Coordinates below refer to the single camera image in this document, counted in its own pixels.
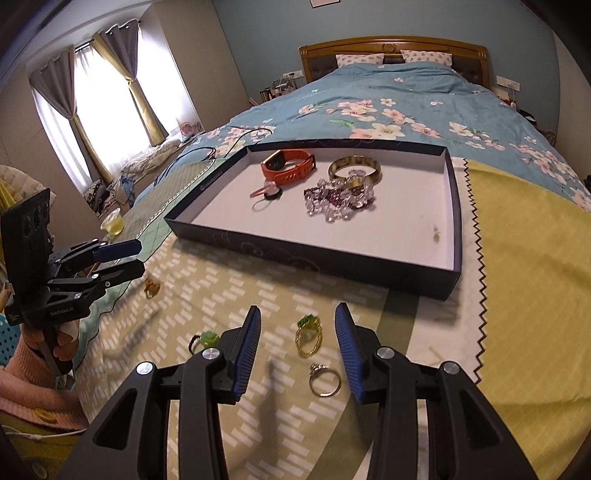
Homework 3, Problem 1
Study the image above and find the dark ring with green stone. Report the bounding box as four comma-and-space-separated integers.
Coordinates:
188, 330, 220, 355

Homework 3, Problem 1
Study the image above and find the black charging cable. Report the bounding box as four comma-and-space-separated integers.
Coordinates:
154, 127, 275, 185

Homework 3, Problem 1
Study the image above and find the purple bead bracelet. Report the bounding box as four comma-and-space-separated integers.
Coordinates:
314, 185, 365, 208

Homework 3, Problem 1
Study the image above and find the wooden headboard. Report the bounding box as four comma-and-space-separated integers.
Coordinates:
298, 36, 490, 88

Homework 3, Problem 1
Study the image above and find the pink hair clip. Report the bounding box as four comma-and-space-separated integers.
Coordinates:
249, 181, 283, 200

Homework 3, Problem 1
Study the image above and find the person's left forearm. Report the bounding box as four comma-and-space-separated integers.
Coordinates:
0, 344, 90, 432

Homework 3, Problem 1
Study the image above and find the pile of light bedding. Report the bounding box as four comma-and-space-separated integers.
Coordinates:
121, 138, 185, 176

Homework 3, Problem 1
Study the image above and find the grey and yellow curtain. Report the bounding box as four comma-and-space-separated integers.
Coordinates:
28, 45, 114, 190
90, 21, 168, 144

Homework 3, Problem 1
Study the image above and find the white dotted pillow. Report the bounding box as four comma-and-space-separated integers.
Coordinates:
401, 49, 454, 68
335, 52, 385, 68

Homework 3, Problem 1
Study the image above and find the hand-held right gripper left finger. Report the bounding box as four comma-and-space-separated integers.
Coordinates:
59, 305, 263, 480

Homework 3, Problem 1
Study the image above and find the yellow green patchwork cloth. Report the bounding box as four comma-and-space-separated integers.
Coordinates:
74, 157, 591, 480

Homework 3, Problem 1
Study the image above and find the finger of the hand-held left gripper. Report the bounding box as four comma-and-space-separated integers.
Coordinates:
58, 238, 142, 265
48, 259, 146, 296

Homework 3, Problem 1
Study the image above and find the beige wardrobe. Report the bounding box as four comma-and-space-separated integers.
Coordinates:
139, 0, 250, 134

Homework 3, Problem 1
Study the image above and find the blue floral duvet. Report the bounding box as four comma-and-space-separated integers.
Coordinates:
134, 62, 578, 208

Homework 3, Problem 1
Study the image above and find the gold ring with green stone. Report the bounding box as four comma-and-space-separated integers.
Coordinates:
294, 315, 322, 358

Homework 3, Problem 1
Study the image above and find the gold bangle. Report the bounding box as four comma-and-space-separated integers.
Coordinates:
328, 155, 382, 188

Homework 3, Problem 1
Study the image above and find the dark blue box tray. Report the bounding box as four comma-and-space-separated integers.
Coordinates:
165, 137, 464, 302

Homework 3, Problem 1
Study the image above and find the yellow jelly cup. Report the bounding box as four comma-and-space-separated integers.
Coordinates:
99, 208, 126, 236

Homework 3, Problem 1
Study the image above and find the dark bedside table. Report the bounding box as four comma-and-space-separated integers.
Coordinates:
519, 106, 555, 139

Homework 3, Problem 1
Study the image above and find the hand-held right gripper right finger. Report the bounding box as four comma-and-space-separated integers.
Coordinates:
333, 302, 539, 480

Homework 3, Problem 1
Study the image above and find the orange smartwatch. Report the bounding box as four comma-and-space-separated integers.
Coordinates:
261, 148, 317, 186

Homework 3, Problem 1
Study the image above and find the silver ring with clear gem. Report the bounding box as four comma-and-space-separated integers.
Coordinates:
308, 362, 342, 398

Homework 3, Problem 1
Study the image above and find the person's left hand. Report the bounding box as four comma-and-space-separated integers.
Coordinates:
25, 323, 81, 366

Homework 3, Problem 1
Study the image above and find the clear crystal bead bracelet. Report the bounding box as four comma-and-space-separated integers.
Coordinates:
302, 178, 377, 223

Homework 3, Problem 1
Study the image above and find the pile of bags and clothes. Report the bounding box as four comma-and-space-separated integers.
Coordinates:
83, 178, 134, 217

